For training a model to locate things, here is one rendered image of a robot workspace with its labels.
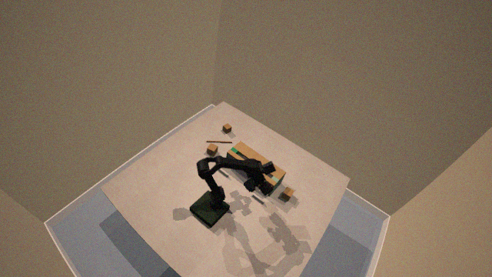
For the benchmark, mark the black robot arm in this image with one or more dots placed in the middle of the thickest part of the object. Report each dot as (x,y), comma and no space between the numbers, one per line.
(252,167)

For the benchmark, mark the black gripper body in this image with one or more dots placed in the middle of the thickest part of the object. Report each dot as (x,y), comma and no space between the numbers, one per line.
(266,188)

